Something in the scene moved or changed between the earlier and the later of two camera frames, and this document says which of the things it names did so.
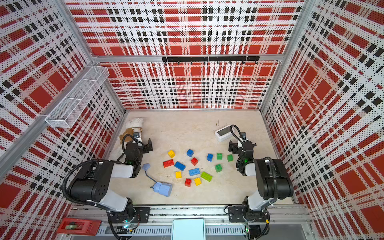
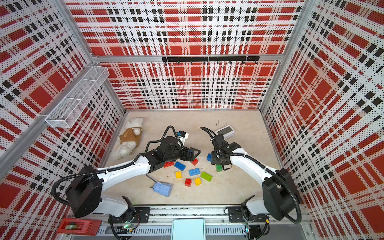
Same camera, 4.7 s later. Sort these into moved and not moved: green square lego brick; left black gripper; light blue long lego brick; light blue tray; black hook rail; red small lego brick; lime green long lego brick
Moved: left black gripper
Not moved: light blue tray; lime green long lego brick; black hook rail; light blue long lego brick; red small lego brick; green square lego brick
